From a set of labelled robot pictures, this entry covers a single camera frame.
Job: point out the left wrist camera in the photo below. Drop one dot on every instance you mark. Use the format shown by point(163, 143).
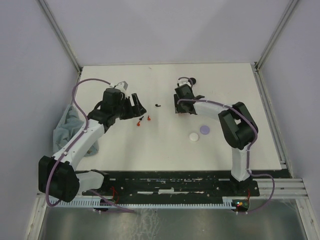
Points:
point(122, 86)

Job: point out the black round case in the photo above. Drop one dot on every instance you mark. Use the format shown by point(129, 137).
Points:
point(193, 80)

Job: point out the light blue cable duct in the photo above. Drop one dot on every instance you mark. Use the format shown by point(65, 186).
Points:
point(98, 203)

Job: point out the purple round case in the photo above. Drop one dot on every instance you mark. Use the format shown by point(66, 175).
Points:
point(204, 130)

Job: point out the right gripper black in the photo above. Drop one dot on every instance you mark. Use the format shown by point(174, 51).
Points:
point(177, 108)

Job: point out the aluminium frame post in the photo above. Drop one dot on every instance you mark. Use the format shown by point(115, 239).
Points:
point(45, 8)
point(280, 27)

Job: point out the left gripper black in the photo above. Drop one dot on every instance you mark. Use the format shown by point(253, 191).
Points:
point(137, 110)

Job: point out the left aluminium frame post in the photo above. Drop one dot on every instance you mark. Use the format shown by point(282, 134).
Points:
point(45, 8)

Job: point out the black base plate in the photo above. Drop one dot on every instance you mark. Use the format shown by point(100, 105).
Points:
point(174, 187)

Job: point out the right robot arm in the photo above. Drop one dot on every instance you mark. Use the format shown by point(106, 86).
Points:
point(238, 127)

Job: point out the right aluminium frame post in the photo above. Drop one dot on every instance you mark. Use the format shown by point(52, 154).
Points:
point(280, 27)

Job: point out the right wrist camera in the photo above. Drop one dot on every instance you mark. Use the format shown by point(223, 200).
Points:
point(185, 81)

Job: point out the white earbud charging case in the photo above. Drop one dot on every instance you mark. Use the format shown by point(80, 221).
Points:
point(194, 137)

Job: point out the blue cloth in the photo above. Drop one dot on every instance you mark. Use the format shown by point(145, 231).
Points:
point(68, 126)

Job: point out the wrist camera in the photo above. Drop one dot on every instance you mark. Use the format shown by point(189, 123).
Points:
point(122, 86)
point(185, 81)

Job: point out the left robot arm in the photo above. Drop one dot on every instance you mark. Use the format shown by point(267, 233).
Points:
point(57, 176)

